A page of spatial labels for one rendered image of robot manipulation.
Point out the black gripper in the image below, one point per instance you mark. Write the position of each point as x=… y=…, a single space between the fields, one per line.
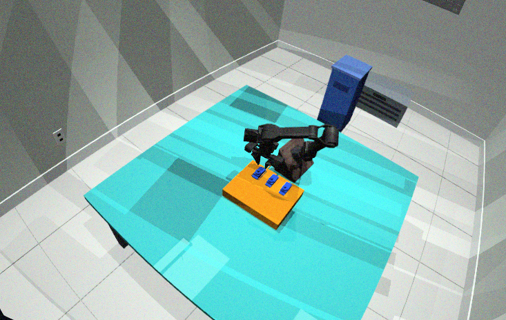
x=273 y=160

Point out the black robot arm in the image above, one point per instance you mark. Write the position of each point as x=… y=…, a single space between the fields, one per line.
x=269 y=133

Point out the blue micro servo with orange cable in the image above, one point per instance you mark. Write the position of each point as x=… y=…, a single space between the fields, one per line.
x=258 y=173

